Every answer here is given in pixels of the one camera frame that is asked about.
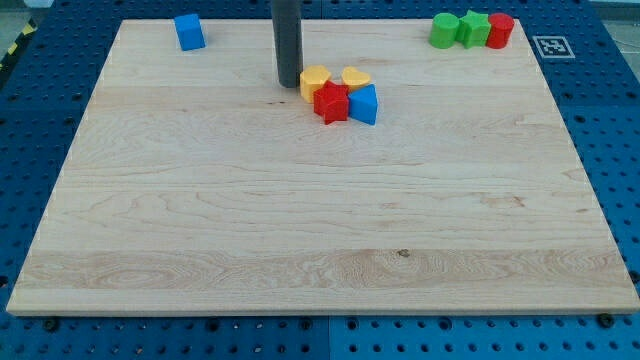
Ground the blue triangle block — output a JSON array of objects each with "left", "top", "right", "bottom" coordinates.
[{"left": 348, "top": 84, "right": 378, "bottom": 125}]

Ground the black white fiducial marker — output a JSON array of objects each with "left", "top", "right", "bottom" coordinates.
[{"left": 533, "top": 35, "right": 575, "bottom": 59}]

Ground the red star block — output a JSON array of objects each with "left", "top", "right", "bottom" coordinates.
[{"left": 313, "top": 81, "right": 349, "bottom": 125}]

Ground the red cylinder block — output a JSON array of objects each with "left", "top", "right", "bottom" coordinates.
[{"left": 486, "top": 13, "right": 515, "bottom": 49}]

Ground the blue cube block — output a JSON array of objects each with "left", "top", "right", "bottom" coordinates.
[{"left": 174, "top": 13, "right": 206, "bottom": 51}]

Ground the yellow heart block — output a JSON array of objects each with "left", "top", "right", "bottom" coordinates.
[{"left": 341, "top": 66, "right": 372, "bottom": 92}]

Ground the green cylinder block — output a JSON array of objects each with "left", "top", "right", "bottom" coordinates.
[{"left": 429, "top": 12, "right": 460, "bottom": 49}]

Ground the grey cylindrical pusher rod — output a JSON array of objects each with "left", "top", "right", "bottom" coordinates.
[{"left": 271, "top": 0, "right": 303, "bottom": 88}]

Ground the wooden board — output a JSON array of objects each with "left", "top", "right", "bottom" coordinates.
[{"left": 7, "top": 19, "right": 639, "bottom": 316}]

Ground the yellow pentagon block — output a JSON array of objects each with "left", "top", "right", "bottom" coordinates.
[{"left": 299, "top": 65, "right": 332, "bottom": 103}]

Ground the green star block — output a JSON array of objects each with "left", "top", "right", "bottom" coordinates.
[{"left": 456, "top": 10, "right": 491, "bottom": 49}]

